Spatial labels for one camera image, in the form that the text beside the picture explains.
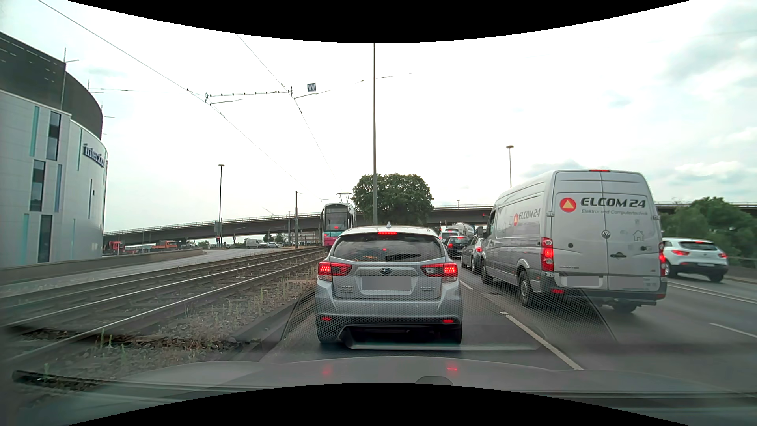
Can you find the road markings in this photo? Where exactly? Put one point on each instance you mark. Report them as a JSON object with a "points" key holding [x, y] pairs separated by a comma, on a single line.
{"points": [[541, 340]]}

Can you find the red lorry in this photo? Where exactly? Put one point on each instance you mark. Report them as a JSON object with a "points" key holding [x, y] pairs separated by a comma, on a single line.
{"points": [[115, 247]]}

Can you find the tall grey pole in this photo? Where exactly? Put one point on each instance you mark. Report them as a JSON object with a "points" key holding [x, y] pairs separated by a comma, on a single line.
{"points": [[374, 136]]}

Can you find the green bushes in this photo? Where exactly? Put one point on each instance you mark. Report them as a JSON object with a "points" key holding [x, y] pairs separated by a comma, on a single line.
{"points": [[712, 225]]}

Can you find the car's own bonnet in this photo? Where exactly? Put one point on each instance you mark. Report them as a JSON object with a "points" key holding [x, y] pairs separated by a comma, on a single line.
{"points": [[378, 374]]}

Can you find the silver grey van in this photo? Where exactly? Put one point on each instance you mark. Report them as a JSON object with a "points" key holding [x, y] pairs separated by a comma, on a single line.
{"points": [[582, 236]]}

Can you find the low concrete wall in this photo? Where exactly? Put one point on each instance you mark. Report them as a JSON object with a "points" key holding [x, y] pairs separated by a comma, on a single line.
{"points": [[88, 264]]}

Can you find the tram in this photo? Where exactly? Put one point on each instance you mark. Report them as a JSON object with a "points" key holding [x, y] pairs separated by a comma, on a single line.
{"points": [[337, 223]]}

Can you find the white van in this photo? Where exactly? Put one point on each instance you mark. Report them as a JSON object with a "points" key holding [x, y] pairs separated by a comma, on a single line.
{"points": [[254, 243]]}

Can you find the concrete road bridge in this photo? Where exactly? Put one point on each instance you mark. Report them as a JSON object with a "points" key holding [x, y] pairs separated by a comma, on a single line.
{"points": [[248, 226]]}

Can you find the round green tree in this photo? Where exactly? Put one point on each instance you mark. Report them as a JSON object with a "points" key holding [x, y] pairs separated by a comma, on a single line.
{"points": [[393, 198]]}

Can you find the round grey building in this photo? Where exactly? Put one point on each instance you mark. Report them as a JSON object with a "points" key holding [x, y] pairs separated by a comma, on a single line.
{"points": [[47, 189]]}

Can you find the grey asphalt road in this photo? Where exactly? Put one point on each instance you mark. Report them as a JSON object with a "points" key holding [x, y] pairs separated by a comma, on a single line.
{"points": [[650, 343]]}

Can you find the gravel tram track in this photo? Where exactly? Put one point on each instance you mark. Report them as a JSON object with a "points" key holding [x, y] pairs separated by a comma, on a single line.
{"points": [[148, 296]]}

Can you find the white car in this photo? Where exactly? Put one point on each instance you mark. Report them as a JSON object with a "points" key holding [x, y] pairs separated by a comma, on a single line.
{"points": [[695, 257]]}

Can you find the silver hatchback car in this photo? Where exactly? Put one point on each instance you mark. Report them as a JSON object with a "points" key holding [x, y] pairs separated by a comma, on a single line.
{"points": [[387, 284]]}

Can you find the lamp post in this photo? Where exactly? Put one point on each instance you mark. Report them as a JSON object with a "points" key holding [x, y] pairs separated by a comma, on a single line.
{"points": [[510, 165], [220, 204]]}

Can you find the queue of cars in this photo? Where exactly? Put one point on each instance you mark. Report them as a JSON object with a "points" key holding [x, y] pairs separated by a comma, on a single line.
{"points": [[458, 242]]}

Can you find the short dark pole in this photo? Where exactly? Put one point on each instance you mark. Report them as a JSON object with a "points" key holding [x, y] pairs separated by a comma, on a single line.
{"points": [[296, 219]]}

